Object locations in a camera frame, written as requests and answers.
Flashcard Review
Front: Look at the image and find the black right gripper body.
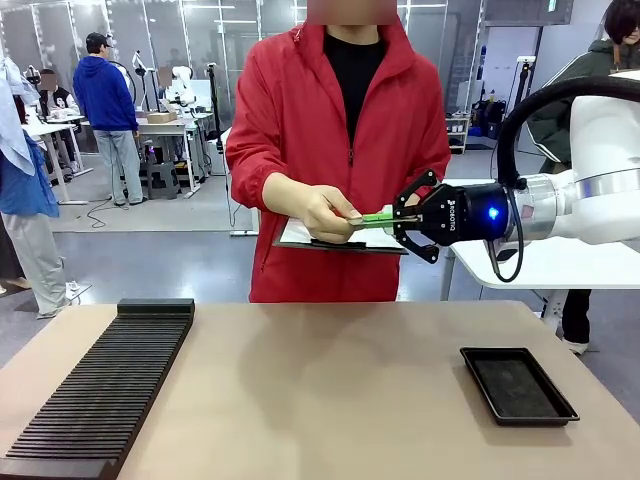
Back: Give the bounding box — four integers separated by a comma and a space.
421, 182, 510, 248

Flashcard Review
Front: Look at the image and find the clipboard with paper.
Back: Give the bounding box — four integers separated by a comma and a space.
272, 217, 410, 257

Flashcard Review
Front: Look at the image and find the person's left forearm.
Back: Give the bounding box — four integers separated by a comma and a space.
409, 134, 452, 201

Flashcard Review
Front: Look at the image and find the person's right forearm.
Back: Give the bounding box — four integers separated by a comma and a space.
231, 144, 321, 222

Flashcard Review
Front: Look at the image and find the black slotted PCB rack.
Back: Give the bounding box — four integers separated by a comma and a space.
0, 297, 196, 480

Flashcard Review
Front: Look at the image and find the person's right hand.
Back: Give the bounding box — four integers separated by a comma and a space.
301, 184, 364, 246

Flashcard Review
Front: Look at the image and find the wooden shoe shelf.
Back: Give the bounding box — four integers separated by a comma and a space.
444, 116, 472, 156

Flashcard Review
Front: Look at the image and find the white side table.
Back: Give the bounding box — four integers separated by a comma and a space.
441, 177, 640, 351

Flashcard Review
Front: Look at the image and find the person in red jacket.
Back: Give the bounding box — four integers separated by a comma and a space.
225, 0, 452, 304

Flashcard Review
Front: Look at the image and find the person in brown apron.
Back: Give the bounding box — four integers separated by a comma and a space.
524, 0, 640, 357

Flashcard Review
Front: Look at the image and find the black pole stand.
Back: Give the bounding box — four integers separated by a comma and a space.
508, 55, 537, 117

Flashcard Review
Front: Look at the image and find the black rectangular tray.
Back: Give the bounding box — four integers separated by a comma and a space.
459, 346, 582, 428

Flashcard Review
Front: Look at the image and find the black step stool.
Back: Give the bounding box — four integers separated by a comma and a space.
145, 160, 182, 202

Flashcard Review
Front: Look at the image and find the grey workbench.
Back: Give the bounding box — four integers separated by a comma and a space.
134, 113, 214, 200

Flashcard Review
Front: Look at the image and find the bulky white background robot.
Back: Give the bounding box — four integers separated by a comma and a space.
163, 64, 195, 109

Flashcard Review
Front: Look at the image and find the slim white background robot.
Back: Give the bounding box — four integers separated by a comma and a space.
129, 48, 152, 112

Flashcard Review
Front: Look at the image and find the man in blue hoodie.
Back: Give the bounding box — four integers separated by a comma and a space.
72, 31, 149, 208

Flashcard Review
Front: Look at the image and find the white desk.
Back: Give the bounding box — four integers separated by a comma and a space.
21, 115, 94, 206

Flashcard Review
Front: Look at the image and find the seated person in varsity jacket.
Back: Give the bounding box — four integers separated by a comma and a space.
36, 68, 82, 177

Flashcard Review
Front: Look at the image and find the person in light blue clothes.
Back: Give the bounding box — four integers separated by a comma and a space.
0, 54, 77, 321

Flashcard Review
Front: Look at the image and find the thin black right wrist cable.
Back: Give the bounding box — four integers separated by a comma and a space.
488, 188, 526, 284

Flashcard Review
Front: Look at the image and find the thick black cable hose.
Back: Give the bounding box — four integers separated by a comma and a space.
496, 74, 582, 192

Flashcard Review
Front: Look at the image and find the black floor cable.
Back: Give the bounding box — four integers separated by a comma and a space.
73, 196, 117, 230

